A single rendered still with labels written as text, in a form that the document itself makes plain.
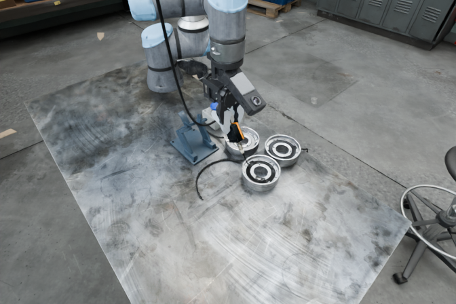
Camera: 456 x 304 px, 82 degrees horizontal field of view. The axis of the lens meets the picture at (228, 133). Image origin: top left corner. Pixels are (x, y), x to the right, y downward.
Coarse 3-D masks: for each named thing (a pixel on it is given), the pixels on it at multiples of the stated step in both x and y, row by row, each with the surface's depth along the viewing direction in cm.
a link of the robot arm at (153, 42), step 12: (156, 24) 99; (168, 24) 97; (144, 36) 94; (156, 36) 92; (168, 36) 94; (144, 48) 98; (156, 48) 95; (180, 48) 97; (156, 60) 98; (168, 60) 100
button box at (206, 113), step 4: (208, 108) 91; (204, 112) 90; (208, 112) 90; (204, 116) 91; (208, 116) 88; (208, 120) 90; (212, 120) 87; (212, 124) 89; (216, 124) 88; (216, 128) 89
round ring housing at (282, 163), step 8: (272, 136) 81; (280, 136) 82; (288, 136) 81; (280, 144) 81; (296, 144) 80; (264, 152) 80; (288, 152) 78; (296, 152) 78; (280, 160) 75; (288, 160) 75; (296, 160) 77
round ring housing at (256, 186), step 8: (248, 160) 75; (256, 160) 76; (264, 160) 76; (272, 160) 75; (256, 168) 75; (264, 168) 74; (248, 184) 70; (256, 184) 68; (264, 184) 68; (272, 184) 69
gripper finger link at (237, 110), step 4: (236, 104) 66; (228, 108) 72; (232, 108) 70; (236, 108) 66; (240, 108) 67; (232, 112) 71; (236, 112) 68; (240, 112) 68; (236, 116) 69; (240, 116) 69; (236, 120) 70; (240, 120) 70
